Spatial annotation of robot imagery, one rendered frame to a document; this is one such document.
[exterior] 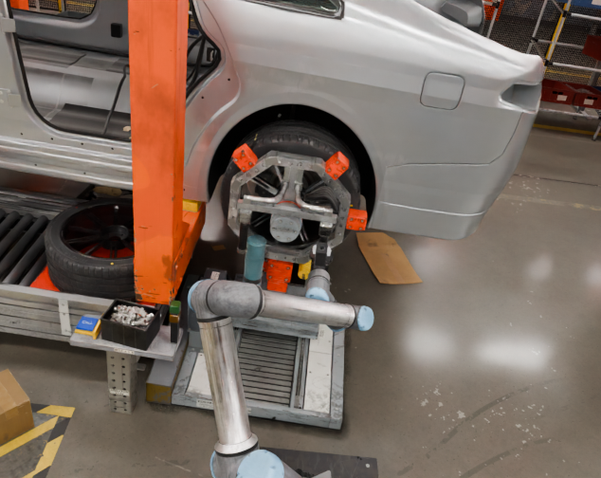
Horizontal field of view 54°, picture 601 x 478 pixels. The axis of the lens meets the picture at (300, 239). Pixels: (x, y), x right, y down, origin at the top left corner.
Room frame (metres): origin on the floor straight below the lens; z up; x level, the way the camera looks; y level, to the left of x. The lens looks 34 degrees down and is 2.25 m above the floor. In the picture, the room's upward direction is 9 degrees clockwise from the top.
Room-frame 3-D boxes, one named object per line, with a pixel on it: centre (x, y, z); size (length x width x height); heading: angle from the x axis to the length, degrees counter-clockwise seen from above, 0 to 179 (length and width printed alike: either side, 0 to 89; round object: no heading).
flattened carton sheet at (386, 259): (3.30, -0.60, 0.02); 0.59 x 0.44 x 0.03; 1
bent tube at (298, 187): (2.21, -0.02, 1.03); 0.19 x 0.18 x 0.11; 1
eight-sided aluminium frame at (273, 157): (2.33, 0.08, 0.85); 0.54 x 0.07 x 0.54; 91
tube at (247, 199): (2.20, 0.17, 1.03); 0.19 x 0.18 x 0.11; 1
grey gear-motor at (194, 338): (2.28, 0.39, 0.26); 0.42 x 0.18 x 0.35; 1
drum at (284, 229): (2.26, 0.08, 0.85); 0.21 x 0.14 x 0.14; 1
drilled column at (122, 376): (1.78, 0.68, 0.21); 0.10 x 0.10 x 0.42; 1
